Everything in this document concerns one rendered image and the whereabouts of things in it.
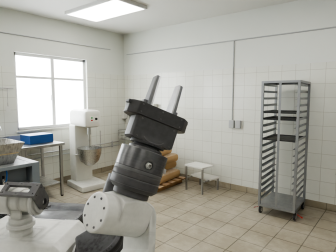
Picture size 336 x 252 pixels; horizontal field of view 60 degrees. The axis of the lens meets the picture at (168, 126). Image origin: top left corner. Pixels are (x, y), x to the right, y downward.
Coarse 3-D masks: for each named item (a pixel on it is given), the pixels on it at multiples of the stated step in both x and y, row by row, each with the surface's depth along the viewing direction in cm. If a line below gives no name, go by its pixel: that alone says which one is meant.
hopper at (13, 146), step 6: (0, 138) 204; (6, 138) 205; (0, 144) 203; (6, 144) 181; (12, 144) 184; (18, 144) 187; (0, 150) 180; (6, 150) 183; (12, 150) 186; (18, 150) 189; (0, 156) 182; (6, 156) 185; (12, 156) 188; (0, 162) 184; (6, 162) 187; (12, 162) 190
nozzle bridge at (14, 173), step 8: (16, 160) 198; (24, 160) 198; (32, 160) 198; (0, 168) 177; (8, 168) 180; (16, 168) 184; (24, 168) 196; (32, 168) 192; (0, 176) 185; (8, 176) 189; (16, 176) 193; (24, 176) 197; (32, 176) 192; (0, 184) 185
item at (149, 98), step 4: (156, 76) 54; (160, 76) 54; (152, 80) 55; (156, 80) 54; (152, 84) 54; (156, 84) 53; (148, 88) 55; (152, 88) 53; (156, 88) 53; (148, 92) 54; (152, 92) 53; (148, 96) 53; (152, 96) 53; (144, 100) 53; (148, 100) 52; (152, 100) 53
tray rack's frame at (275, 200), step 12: (276, 84) 430; (300, 84) 358; (276, 156) 382; (276, 168) 383; (276, 180) 384; (276, 192) 385; (264, 204) 397; (276, 204) 387; (288, 204) 397; (300, 204) 400
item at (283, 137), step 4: (272, 136) 419; (276, 136) 419; (280, 136) 419; (284, 136) 419; (288, 136) 419; (292, 136) 419; (300, 136) 419; (276, 140) 380; (280, 140) 377; (284, 140) 374; (288, 140) 381; (292, 140) 381
